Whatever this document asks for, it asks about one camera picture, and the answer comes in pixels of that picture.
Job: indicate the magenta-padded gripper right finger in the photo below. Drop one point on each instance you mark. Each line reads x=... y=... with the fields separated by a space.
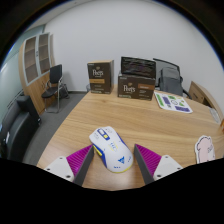
x=149 y=160

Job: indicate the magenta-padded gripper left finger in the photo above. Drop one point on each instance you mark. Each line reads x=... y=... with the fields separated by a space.
x=79 y=160

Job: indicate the white blue yellow computer mouse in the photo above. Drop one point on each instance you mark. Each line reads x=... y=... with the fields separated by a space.
x=112 y=150

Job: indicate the pink pig-shaped mouse pad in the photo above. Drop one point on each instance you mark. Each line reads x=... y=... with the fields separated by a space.
x=204 y=150

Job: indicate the white sticker sheet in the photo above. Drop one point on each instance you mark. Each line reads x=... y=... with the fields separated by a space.
x=172 y=102

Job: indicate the wide brown cardboard box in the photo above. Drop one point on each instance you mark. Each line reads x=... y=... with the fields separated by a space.
x=136 y=88

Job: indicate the round grey printed mat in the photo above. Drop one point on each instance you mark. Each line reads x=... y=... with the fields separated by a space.
x=215 y=115

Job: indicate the grey backpack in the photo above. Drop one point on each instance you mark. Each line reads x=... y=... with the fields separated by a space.
x=170 y=81

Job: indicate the wooden side desk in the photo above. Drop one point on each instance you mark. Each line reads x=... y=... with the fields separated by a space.
x=201 y=95

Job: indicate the tall brown cardboard box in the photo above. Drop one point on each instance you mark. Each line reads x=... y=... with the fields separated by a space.
x=100 y=77

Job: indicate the wooden shelf unit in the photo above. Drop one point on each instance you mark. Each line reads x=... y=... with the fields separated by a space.
x=36 y=83

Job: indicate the black visitor chair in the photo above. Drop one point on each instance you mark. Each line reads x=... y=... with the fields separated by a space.
x=55 y=74

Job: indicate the black cardboard box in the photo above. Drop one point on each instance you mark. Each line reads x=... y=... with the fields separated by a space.
x=138 y=66

